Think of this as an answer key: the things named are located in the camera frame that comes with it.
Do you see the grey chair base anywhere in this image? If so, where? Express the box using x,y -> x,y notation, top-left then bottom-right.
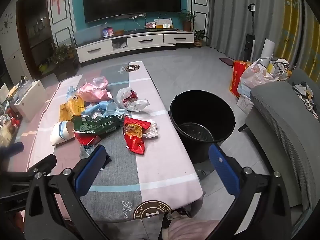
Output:
195,169 -> 213,180

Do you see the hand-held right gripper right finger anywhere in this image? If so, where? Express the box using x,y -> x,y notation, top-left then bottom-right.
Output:
208,144 -> 293,240

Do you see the orange shopping bag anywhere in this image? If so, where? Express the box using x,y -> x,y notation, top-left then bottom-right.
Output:
229,60 -> 247,98

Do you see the upright floor washer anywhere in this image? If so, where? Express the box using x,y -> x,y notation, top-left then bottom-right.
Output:
244,4 -> 255,62

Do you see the white carton box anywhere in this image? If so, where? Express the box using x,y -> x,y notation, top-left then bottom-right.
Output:
237,96 -> 253,113

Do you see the black plastic wrapper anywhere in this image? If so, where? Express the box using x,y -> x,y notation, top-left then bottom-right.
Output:
100,152 -> 111,170

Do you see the light blue small wrapper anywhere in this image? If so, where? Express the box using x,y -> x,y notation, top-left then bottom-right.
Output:
66,86 -> 78,99

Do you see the white storage box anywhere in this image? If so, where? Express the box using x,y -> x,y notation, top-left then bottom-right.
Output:
14,79 -> 47,122

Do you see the red yellow snack packet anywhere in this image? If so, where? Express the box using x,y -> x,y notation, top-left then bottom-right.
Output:
123,116 -> 146,155

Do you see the dark display cabinet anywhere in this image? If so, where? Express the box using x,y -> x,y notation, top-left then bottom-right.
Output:
15,0 -> 54,77

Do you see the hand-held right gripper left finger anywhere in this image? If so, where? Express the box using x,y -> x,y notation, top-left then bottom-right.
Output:
24,144 -> 110,240

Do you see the small potted plant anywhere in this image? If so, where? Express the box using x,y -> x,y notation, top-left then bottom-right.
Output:
194,29 -> 209,48

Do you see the pink plastic packet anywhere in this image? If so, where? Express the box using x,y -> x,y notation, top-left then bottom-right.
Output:
78,76 -> 113,103

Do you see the black white patterned cloth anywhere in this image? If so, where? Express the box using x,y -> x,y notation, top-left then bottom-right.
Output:
270,59 -> 293,80
292,82 -> 319,119

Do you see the grey sofa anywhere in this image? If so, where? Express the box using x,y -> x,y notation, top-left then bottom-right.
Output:
246,69 -> 320,208

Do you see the large stuffed plastic bag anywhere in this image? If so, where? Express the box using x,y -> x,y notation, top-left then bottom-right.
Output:
239,59 -> 275,90

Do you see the tall potted plant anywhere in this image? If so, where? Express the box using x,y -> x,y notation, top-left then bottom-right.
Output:
179,9 -> 197,32

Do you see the deer wall clock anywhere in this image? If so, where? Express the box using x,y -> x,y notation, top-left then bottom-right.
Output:
0,14 -> 13,34

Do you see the small white wrapper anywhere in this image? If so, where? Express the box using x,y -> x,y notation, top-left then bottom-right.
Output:
142,119 -> 158,138

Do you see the white television cabinet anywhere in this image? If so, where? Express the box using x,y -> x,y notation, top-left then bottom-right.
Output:
75,27 -> 195,64

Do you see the clear blue printed plastic packet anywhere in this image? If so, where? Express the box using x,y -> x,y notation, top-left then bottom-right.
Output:
79,144 -> 97,159

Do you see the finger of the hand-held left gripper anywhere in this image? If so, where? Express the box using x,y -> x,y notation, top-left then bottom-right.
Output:
0,142 -> 24,157
27,154 -> 57,177

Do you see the blue face mask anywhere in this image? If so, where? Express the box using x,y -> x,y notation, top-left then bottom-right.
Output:
85,102 -> 109,117
104,101 -> 127,117

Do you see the yellow plastic packet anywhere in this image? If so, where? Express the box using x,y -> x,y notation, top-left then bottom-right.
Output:
59,97 -> 85,122

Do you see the yellow patterned curtain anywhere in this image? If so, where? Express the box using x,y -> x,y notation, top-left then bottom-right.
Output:
274,0 -> 320,70

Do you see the person's pink clothed leg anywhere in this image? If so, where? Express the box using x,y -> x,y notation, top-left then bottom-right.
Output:
165,219 -> 225,240

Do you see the grey curtain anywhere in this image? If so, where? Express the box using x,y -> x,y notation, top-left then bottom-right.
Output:
207,0 -> 285,63

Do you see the pink grey printed tablecloth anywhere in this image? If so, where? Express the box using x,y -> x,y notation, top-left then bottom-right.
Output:
26,61 -> 203,224

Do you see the light blue plastic bag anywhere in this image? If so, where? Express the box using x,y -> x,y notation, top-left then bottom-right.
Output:
237,82 -> 252,98

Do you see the glass fish tank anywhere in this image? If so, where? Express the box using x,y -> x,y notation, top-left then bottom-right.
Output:
74,27 -> 104,47

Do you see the black plastic bucket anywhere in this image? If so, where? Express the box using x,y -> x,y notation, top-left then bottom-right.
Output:
169,89 -> 236,164

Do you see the green snack packet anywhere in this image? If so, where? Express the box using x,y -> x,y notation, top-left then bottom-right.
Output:
72,114 -> 120,133

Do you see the leafy potted plant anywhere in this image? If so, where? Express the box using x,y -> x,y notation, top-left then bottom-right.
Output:
51,44 -> 77,65

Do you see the white desk board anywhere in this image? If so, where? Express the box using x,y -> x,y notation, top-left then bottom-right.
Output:
154,18 -> 173,29

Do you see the white plastic bag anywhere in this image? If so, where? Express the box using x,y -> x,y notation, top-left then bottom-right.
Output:
116,87 -> 150,112

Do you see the white blue striped paper cup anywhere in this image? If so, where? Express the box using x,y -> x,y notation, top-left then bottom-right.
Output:
50,121 -> 75,146

